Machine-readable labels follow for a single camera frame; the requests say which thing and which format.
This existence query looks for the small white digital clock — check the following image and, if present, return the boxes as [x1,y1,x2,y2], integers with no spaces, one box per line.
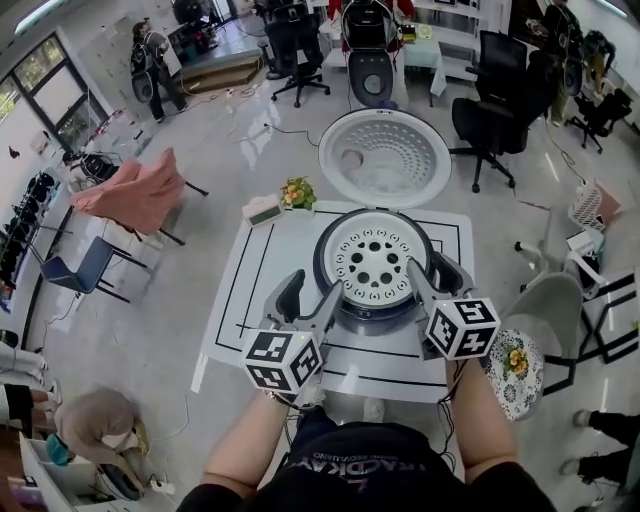
[242,195,286,229]

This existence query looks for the white open cabinet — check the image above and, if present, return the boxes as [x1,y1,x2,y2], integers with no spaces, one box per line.
[19,432,146,512]

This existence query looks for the rack of black bags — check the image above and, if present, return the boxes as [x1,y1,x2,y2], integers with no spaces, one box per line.
[0,169,61,296]

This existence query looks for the navy blue rice cooker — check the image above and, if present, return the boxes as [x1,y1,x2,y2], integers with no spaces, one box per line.
[312,107,452,336]

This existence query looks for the floral patterned round stool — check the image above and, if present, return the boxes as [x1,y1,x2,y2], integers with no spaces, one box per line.
[482,327,545,424]

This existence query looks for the person's right forearm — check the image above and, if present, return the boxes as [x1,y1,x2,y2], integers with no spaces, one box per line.
[444,357,519,486]

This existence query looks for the wooden step platform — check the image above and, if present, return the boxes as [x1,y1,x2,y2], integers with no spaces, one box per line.
[179,52,264,96]

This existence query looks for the black office chair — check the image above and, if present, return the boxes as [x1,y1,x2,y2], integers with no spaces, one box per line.
[264,0,331,109]
[448,29,559,194]
[569,87,634,154]

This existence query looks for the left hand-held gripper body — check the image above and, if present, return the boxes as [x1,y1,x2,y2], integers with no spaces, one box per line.
[240,312,335,409]

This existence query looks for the potted yellow flowers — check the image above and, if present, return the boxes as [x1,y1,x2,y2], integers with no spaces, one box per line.
[279,175,317,216]

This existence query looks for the table with pale cloth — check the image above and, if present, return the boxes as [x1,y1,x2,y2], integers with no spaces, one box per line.
[403,34,447,109]

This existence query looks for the grey-green shell chair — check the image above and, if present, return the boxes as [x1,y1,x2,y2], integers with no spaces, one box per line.
[499,272,589,396]

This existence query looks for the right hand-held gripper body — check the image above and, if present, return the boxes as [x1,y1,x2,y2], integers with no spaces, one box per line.
[416,293,502,362]

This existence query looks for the white perforated steamer tray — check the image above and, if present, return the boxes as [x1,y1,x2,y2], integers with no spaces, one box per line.
[322,209,432,306]

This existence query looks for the white perforated basket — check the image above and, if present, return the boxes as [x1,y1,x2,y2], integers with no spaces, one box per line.
[568,178,624,234]

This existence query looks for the person's black printed shirt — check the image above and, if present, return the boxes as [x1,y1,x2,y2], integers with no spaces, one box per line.
[177,405,551,512]

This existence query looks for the chair with pink cloth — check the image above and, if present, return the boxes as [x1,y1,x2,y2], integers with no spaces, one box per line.
[69,147,209,246]

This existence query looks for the navy blue chair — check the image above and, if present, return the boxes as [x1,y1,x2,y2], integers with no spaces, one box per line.
[39,234,151,304]

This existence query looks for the white open box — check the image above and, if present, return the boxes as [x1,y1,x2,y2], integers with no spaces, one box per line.
[565,230,609,281]

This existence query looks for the person's left forearm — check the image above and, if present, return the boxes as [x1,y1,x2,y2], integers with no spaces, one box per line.
[202,392,296,491]

